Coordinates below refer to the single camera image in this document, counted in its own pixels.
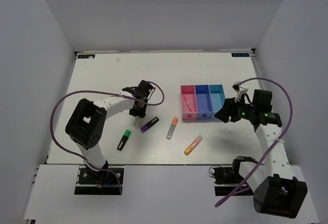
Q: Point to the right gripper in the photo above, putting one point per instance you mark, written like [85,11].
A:
[228,109]

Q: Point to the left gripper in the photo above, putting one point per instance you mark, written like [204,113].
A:
[141,114]

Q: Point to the yellow pen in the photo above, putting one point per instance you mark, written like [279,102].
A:
[137,124]

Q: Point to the purple cap highlighter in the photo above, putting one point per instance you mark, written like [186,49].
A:
[149,124]

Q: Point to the green cap highlighter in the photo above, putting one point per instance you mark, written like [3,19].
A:
[124,140]

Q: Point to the pink pen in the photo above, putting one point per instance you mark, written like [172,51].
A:
[187,103]

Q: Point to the yellow cap lead case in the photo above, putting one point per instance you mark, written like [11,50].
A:
[193,145]

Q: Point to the orange cap lead case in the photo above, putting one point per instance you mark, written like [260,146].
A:
[172,128]

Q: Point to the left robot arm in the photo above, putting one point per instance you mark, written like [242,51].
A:
[87,121]

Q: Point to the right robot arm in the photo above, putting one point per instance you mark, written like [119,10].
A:
[276,189]

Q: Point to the purple-blue bin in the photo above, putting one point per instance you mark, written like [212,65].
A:
[204,104]

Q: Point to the light blue bin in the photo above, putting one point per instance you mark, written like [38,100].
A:
[217,96]

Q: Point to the pink bin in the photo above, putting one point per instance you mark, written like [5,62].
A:
[189,91]

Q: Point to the right corner label sticker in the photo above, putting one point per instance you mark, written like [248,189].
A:
[240,54]

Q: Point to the corner label sticker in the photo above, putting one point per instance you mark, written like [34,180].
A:
[86,56]
[240,54]

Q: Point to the left corner label sticker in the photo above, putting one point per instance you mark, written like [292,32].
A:
[86,56]

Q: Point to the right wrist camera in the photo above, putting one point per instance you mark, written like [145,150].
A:
[240,89]

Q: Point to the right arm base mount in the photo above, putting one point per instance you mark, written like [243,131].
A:
[227,178]

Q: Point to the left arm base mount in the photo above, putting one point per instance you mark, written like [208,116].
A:
[88,183]

